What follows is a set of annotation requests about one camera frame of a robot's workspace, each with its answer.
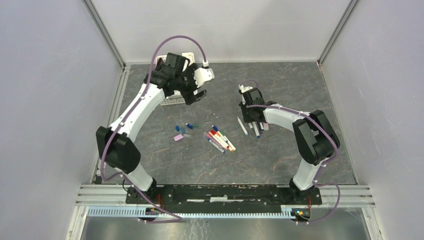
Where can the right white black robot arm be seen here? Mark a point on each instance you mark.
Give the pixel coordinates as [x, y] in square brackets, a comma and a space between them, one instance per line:
[315, 137]

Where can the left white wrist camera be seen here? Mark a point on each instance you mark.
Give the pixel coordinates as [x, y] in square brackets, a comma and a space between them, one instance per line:
[203, 75]

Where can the pink highlighter pen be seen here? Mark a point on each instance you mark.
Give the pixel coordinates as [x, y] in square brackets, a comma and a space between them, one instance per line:
[265, 126]

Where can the red cap white marker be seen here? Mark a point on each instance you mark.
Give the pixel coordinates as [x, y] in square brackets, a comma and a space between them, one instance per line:
[222, 141]

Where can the black mounting base plate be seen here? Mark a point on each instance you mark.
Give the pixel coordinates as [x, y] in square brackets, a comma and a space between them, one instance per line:
[230, 198]

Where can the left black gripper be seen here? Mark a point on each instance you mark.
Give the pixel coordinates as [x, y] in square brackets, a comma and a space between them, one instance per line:
[189, 97]

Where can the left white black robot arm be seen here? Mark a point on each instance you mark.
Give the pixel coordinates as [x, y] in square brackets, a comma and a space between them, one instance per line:
[116, 143]

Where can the blue cap white marker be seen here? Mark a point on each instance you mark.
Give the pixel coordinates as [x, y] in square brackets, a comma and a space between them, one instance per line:
[256, 127]
[221, 135]

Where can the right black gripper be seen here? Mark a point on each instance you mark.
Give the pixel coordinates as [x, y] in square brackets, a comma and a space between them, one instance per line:
[247, 119]

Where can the white slotted cable duct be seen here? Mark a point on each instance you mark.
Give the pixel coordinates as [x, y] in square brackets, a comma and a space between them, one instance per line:
[144, 212]

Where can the green cap white marker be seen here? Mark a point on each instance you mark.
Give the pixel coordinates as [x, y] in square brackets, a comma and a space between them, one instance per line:
[242, 126]

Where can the pink highlighter cap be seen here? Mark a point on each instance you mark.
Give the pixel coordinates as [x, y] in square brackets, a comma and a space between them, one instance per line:
[178, 137]

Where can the white plastic basket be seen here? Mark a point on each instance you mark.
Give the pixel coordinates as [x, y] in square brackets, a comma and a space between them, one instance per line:
[176, 98]

